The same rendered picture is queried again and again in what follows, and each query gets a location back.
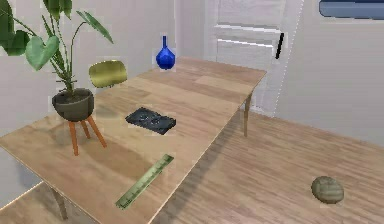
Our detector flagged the green ruler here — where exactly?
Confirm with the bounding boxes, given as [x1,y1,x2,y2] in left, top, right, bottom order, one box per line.
[115,153,175,211]

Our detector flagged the green house plant in pot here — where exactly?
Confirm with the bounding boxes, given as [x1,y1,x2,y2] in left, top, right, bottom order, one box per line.
[0,0,115,157]

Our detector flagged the black door handle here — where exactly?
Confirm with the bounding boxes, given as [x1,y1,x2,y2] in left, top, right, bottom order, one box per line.
[274,32,285,60]

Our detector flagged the white room door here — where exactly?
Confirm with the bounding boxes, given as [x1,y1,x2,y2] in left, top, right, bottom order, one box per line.
[203,0,305,118]

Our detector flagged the light wooden table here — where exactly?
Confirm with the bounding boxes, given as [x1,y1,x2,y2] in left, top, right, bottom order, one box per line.
[0,55,268,224]

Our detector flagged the black flat remote control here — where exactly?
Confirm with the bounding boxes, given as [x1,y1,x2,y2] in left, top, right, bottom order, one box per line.
[125,106,177,136]

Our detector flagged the olive green chair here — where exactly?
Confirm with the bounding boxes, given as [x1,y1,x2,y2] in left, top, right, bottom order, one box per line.
[88,59,129,89]

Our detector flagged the blue glass vase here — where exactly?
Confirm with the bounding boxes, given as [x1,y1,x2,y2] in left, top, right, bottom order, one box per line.
[155,35,177,71]

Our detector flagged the olive round ball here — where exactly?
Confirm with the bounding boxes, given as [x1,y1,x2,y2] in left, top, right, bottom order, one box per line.
[310,175,345,205]

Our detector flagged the blue framed picture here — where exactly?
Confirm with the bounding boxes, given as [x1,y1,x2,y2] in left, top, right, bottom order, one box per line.
[318,0,384,20]

